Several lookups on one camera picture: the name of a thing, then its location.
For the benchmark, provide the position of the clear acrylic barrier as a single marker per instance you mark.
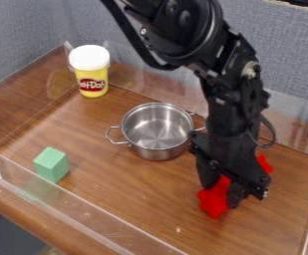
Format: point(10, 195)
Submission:
point(120, 205)

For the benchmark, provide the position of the green foam block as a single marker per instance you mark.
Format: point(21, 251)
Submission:
point(52, 164)

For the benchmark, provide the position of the yellow Play-Doh can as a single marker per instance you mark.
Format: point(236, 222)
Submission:
point(90, 62)

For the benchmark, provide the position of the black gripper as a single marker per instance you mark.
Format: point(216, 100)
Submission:
point(229, 155)

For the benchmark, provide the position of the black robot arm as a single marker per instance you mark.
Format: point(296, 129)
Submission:
point(183, 33)

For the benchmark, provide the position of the red plastic bar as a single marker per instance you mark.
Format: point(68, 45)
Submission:
point(212, 199)

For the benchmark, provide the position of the stainless steel pot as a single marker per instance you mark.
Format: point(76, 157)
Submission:
point(155, 130)

